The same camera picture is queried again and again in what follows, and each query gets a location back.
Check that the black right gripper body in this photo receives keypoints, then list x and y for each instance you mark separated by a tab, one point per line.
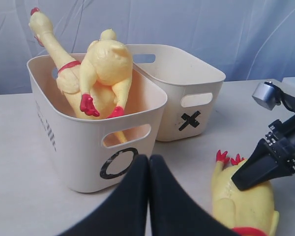
281	140

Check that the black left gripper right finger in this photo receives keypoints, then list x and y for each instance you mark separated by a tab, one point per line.
172	211

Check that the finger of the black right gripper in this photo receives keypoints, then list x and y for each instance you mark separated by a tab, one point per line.
260	167

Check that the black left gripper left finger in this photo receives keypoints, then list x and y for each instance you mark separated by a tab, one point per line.
124	212

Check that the headless rubber chicken body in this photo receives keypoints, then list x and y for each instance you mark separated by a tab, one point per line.
247	213

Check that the whole rubber chicken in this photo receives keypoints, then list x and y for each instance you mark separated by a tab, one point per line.
68	67
109	63

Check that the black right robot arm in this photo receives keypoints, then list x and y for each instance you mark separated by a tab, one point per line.
273	157

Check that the cream bin marked O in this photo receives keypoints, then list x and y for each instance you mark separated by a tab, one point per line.
91	155

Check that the cream bin marked X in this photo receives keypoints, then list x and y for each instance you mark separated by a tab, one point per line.
191	84

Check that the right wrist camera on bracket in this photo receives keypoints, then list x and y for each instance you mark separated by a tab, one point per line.
268	95

